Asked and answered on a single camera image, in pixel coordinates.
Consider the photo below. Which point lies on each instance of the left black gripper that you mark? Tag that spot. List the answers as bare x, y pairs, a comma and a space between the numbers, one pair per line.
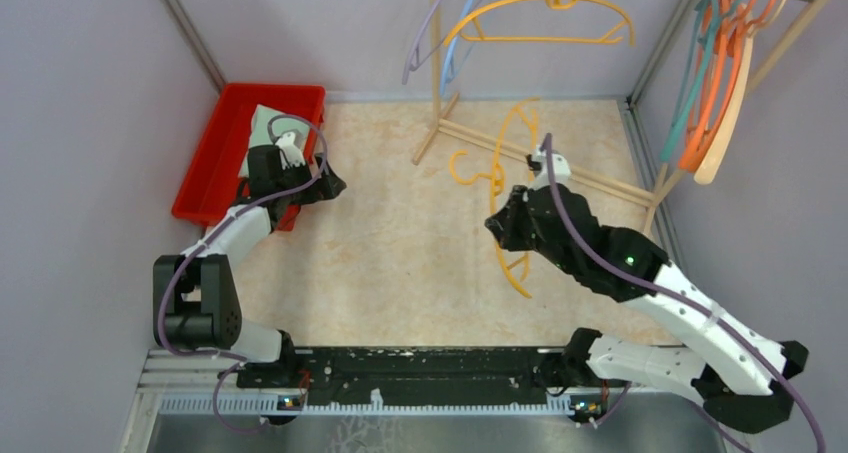
327, 186

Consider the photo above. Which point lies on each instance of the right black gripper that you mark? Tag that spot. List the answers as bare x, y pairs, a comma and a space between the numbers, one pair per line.
502, 223

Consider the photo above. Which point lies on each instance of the lilac plastic hanger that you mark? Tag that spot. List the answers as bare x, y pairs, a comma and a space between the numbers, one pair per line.
416, 56

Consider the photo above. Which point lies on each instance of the orange plastic hanger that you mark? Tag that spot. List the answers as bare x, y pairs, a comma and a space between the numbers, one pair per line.
696, 125
705, 132

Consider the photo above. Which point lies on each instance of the teal plastic hanger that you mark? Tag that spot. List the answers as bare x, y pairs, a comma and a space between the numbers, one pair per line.
705, 28

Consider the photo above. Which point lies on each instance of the beige plastic hanger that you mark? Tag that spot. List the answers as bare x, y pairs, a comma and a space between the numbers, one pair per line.
743, 49

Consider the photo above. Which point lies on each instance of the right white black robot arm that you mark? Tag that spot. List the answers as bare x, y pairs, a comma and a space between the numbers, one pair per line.
739, 378

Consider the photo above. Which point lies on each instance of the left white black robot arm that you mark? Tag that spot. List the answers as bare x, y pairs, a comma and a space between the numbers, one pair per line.
195, 300

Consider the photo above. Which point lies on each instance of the light green folded cloth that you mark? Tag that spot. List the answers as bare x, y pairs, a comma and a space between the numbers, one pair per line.
259, 135

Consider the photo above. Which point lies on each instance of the red plastic tray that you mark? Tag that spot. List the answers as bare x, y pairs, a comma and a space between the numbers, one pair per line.
210, 184

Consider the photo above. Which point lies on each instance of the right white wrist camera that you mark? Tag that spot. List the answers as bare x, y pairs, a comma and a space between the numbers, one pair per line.
544, 172

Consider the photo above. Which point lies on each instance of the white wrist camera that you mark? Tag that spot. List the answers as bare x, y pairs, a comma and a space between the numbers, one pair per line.
289, 146
544, 172

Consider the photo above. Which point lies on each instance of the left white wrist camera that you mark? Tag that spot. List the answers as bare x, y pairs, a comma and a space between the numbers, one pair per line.
289, 146

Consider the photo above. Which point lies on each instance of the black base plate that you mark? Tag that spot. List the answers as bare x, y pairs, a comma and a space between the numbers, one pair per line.
412, 377

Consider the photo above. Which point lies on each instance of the aluminium frame rail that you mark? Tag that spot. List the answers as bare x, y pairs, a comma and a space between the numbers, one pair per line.
674, 371

